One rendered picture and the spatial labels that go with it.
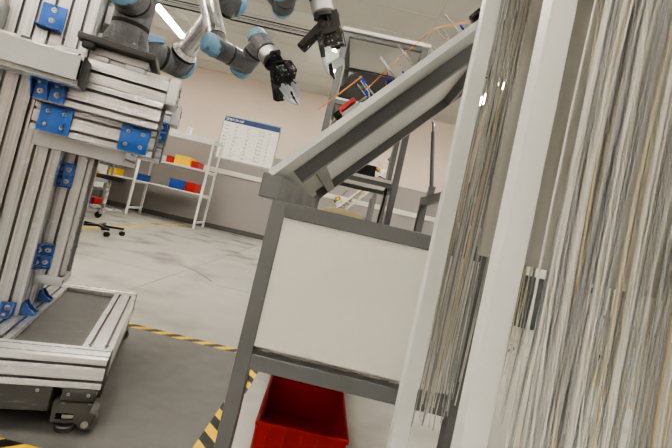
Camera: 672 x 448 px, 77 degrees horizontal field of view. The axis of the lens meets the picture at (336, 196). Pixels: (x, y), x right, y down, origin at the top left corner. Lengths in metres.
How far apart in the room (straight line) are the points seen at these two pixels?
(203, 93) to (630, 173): 9.45
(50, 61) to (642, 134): 1.37
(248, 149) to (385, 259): 8.23
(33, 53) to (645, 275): 1.45
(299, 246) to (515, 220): 0.70
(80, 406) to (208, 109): 8.46
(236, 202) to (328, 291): 8.14
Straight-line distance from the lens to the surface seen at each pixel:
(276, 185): 1.13
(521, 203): 0.53
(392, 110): 1.30
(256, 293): 1.15
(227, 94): 9.64
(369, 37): 2.56
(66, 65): 1.46
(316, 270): 1.12
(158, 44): 2.12
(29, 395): 1.58
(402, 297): 1.14
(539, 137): 0.55
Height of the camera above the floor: 0.79
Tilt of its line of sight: 3 degrees up
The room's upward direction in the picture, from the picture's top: 13 degrees clockwise
